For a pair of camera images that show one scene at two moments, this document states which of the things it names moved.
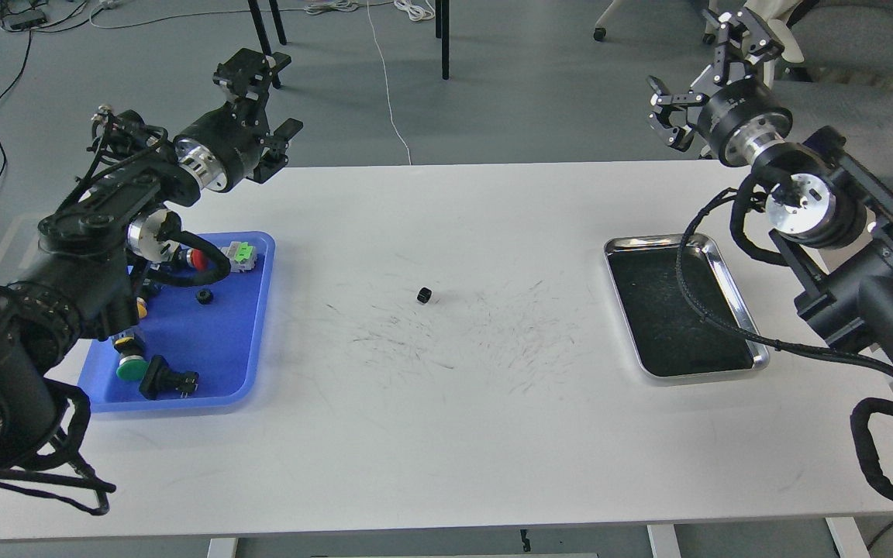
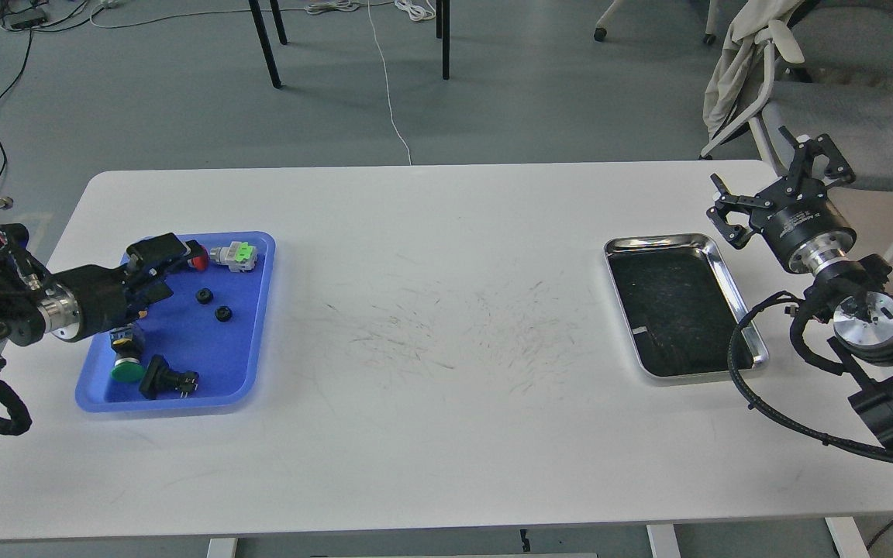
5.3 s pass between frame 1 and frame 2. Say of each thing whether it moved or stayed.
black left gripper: moved
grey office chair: stayed
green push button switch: stayed
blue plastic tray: stayed
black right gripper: moved
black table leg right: stayed
